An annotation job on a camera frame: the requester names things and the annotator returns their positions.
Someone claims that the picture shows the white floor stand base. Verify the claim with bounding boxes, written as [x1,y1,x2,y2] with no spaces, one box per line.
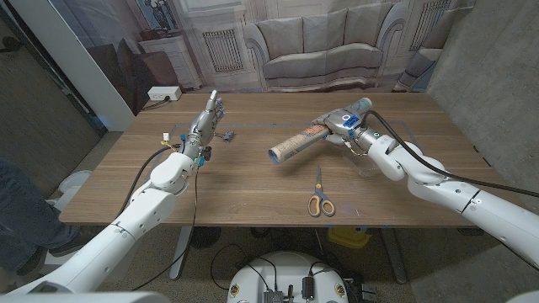
[44,169,127,279]

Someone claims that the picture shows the white table leg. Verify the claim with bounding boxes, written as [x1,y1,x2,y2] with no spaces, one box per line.
[168,226,193,281]
[381,226,408,285]

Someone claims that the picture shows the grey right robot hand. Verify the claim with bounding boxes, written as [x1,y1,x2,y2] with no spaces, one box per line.
[312,108,367,146]

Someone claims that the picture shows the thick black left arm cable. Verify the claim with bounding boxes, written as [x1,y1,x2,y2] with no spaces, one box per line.
[117,145,182,218]

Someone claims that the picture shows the black round floor object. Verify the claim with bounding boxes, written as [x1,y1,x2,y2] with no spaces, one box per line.
[189,226,222,249]

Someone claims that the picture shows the white power strip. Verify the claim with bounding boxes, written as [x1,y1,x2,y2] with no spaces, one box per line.
[147,85,183,102]

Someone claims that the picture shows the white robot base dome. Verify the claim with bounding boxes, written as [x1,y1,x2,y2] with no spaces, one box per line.
[227,251,350,303]

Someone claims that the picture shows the orange-handled scissors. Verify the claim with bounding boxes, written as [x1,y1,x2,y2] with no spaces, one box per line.
[307,166,336,218]

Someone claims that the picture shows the printed living room backdrop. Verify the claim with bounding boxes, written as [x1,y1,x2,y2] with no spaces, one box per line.
[48,0,477,114]

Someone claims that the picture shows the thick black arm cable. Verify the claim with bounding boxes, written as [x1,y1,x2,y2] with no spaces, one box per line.
[364,109,539,199]
[117,145,182,218]

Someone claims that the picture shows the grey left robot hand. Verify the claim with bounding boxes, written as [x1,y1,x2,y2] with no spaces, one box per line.
[180,89,226,160]

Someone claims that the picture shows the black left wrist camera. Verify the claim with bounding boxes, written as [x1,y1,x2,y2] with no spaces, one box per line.
[196,146,213,167]

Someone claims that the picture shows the person in jeans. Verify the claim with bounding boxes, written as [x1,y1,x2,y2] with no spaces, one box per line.
[0,157,81,274]

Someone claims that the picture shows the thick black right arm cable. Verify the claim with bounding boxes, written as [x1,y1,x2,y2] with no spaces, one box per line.
[364,109,539,199]

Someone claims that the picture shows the clear plastic clamshell container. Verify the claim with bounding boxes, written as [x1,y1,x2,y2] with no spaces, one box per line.
[339,142,385,178]

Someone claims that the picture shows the yellow object under table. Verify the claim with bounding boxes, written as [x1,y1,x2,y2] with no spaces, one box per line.
[327,225,372,249]

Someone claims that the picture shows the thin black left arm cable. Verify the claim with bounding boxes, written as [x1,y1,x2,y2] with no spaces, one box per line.
[132,166,201,291]

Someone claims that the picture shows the paper map tube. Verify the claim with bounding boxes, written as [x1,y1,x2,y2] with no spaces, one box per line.
[268,97,373,166]

